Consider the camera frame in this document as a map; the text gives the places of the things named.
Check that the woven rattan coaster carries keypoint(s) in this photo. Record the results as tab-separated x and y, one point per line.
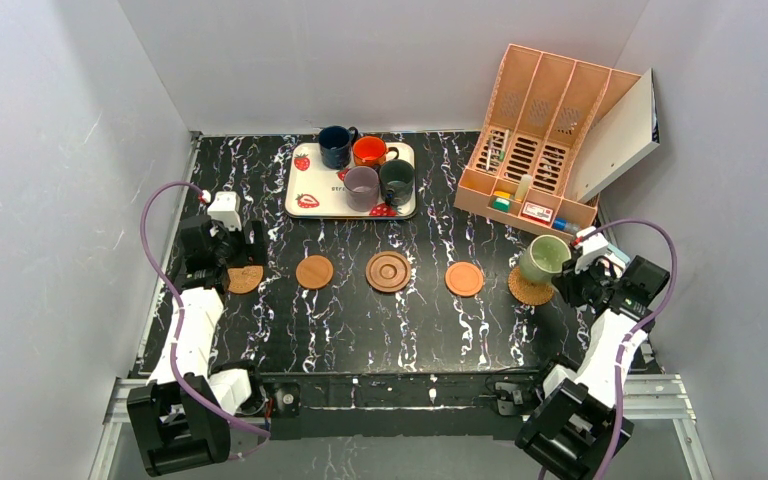
528	293

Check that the white binder folder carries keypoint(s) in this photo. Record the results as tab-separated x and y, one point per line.
624	130

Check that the aluminium front rail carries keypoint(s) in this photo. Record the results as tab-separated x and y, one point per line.
450	404

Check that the navy blue mug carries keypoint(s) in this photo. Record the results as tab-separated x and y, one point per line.
335	146

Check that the green yellow eraser block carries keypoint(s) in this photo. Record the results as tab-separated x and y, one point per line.
501	201

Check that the red white small box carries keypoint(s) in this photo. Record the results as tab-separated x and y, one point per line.
537	213

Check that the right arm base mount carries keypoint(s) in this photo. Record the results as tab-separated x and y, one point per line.
515	391

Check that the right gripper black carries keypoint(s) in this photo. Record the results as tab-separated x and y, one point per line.
570	279

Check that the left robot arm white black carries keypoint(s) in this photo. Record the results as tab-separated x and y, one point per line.
181	416

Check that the pink desk file organizer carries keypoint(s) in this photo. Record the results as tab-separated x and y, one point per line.
541	106

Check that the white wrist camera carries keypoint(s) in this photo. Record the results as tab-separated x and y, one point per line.
587	248
225	208

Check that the lilac mug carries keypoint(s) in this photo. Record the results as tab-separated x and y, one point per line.
361	185

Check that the light green mug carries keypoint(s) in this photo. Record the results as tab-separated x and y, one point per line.
543	259

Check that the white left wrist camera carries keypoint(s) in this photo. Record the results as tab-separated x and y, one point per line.
225	208

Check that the white strawberry tray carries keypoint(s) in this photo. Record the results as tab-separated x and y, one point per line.
316	191

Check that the orange round coaster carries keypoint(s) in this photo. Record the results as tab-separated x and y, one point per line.
464	279

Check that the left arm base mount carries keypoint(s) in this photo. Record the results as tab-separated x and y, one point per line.
271	405

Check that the dark green mug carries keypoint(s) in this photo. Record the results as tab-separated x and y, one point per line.
396	179

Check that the cork coaster far left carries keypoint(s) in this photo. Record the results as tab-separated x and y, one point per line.
243	280

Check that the dark ringed wooden coaster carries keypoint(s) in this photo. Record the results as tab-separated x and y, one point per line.
388	271

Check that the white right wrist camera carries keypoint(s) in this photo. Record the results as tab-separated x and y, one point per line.
587	248

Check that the smooth wooden coaster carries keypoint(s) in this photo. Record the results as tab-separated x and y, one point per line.
314	272

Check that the orange mug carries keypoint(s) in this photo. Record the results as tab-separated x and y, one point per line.
371	151

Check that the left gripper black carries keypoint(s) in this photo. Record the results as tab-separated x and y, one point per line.
249	241

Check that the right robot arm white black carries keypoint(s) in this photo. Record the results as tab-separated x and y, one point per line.
578	423

